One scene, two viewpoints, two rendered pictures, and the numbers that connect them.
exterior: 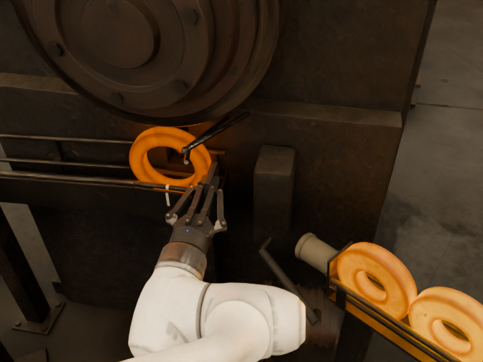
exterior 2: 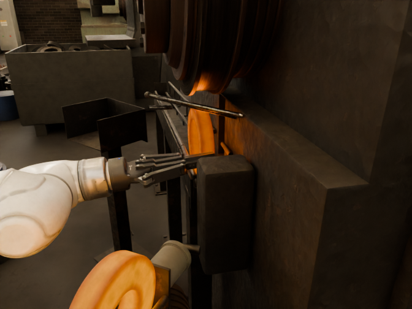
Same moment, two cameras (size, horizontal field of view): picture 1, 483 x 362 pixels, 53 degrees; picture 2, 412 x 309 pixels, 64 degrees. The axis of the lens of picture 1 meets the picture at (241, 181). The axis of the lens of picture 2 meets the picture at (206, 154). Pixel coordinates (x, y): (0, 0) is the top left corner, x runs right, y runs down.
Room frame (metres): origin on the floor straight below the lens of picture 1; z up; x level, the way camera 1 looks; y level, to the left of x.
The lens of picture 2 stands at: (0.51, -0.57, 1.06)
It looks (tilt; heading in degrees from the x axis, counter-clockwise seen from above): 24 degrees down; 66
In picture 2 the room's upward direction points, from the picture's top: straight up
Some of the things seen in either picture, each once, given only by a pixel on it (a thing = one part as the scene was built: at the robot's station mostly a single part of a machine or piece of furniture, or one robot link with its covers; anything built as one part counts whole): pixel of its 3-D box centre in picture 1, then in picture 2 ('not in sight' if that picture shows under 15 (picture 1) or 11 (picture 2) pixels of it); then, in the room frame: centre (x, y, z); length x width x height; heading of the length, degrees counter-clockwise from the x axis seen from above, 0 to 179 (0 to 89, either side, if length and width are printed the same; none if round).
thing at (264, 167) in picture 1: (274, 198); (225, 214); (0.78, -0.07, 0.68); 0.11 x 0.08 x 0.24; 168
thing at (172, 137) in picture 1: (170, 163); (200, 141); (0.83, 0.16, 0.75); 0.18 x 0.03 x 0.18; 79
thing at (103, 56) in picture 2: not in sight; (79, 82); (0.72, 2.99, 0.39); 1.03 x 0.83 x 0.79; 172
